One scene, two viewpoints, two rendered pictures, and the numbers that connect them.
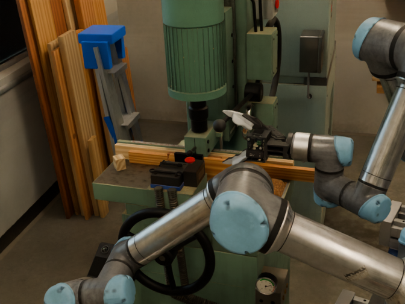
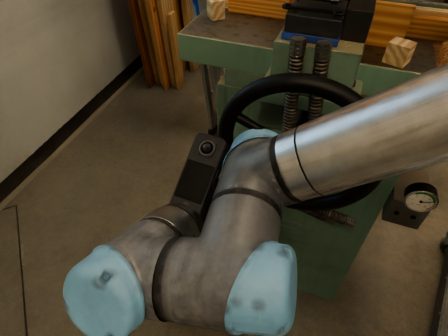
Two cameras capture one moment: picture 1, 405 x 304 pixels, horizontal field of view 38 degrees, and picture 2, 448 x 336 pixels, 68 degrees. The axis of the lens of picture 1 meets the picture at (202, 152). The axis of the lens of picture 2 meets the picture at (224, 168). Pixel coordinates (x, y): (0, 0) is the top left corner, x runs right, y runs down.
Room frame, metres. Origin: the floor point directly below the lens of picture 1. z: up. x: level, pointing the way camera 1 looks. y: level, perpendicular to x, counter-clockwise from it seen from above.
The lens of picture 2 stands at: (0.94, 0.23, 1.19)
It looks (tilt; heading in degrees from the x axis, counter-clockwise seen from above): 45 degrees down; 1
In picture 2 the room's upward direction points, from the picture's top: straight up
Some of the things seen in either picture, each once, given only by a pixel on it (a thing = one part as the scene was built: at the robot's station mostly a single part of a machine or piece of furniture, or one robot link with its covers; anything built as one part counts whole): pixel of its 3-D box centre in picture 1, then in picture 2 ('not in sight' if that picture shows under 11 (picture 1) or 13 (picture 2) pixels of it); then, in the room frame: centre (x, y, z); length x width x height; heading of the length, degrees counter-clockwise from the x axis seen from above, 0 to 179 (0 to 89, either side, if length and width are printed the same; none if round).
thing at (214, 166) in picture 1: (202, 169); (349, 20); (1.61, 0.00, 0.94); 0.21 x 0.01 x 0.08; 71
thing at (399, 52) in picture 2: not in sight; (399, 52); (1.51, -0.07, 0.92); 0.04 x 0.03 x 0.04; 49
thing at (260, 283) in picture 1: (267, 285); (419, 198); (1.40, -0.17, 0.65); 0.06 x 0.04 x 0.08; 71
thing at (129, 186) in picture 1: (188, 193); (320, 59); (1.58, 0.05, 0.87); 0.61 x 0.30 x 0.06; 71
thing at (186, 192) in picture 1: (178, 193); (318, 56); (1.50, 0.08, 0.92); 0.15 x 0.13 x 0.09; 71
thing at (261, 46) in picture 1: (263, 53); not in sight; (1.84, -0.21, 1.23); 0.09 x 0.08 x 0.15; 161
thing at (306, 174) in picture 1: (219, 165); (367, 19); (1.66, -0.05, 0.92); 0.62 x 0.02 x 0.04; 71
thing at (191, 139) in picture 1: (202, 140); not in sight; (1.70, 0.00, 0.99); 0.14 x 0.07 x 0.09; 161
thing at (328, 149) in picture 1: (331, 151); not in sight; (1.37, -0.33, 1.10); 0.11 x 0.08 x 0.09; 71
